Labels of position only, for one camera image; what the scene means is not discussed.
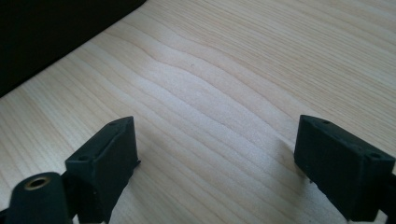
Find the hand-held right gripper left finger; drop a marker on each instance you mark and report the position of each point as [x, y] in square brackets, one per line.
[102, 161]

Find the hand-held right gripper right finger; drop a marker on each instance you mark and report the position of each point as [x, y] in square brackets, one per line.
[339, 165]

